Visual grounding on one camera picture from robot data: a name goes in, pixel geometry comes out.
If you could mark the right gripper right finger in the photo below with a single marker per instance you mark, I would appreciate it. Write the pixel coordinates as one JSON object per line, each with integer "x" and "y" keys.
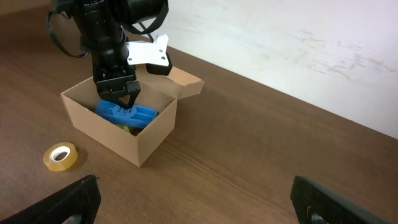
{"x": 314, "y": 203}

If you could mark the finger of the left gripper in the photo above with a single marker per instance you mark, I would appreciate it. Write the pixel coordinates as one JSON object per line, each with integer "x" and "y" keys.
{"x": 116, "y": 99}
{"x": 132, "y": 89}

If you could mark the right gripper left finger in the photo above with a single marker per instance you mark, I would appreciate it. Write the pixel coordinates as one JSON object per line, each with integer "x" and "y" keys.
{"x": 76, "y": 203}

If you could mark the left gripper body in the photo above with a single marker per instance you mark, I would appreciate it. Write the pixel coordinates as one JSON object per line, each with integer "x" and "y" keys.
{"x": 111, "y": 71}

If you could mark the blue whiteboard eraser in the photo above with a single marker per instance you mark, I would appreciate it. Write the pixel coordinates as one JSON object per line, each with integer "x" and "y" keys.
{"x": 135, "y": 117}

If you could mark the brown cardboard box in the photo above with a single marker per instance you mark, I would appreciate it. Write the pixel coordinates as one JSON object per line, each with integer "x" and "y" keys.
{"x": 158, "y": 92}

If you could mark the yellow highlighter pen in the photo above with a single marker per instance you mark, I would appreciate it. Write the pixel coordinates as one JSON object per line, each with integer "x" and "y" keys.
{"x": 128, "y": 129}

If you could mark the yellow adhesive tape roll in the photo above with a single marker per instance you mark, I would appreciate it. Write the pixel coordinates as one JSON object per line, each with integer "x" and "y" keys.
{"x": 60, "y": 157}

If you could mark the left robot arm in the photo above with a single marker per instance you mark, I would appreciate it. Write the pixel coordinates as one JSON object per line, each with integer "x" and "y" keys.
{"x": 102, "y": 25}

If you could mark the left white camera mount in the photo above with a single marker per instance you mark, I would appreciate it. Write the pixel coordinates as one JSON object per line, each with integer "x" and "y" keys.
{"x": 151, "y": 54}

